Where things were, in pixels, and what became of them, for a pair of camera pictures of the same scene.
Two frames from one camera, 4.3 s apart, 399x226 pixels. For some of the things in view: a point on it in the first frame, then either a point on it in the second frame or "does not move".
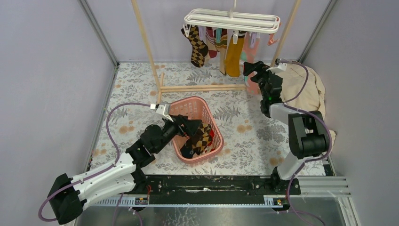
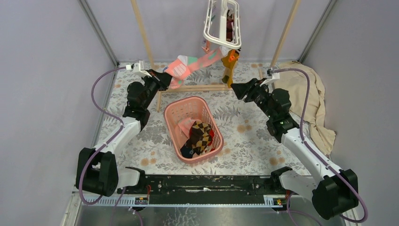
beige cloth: x=303 y=89 does not move
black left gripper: x=191 y=126 to x=162 y=80
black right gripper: x=259 y=67 to x=241 y=89
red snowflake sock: x=211 y=134 does not move
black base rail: x=217 y=189 does not move
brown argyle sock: x=201 y=140 does not move
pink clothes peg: x=271 y=40 to x=208 y=46
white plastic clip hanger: x=228 y=20 to x=222 y=40
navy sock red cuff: x=187 y=151 does not move
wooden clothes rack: x=171 y=88 does not move
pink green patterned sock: x=247 y=55 to x=180 y=67
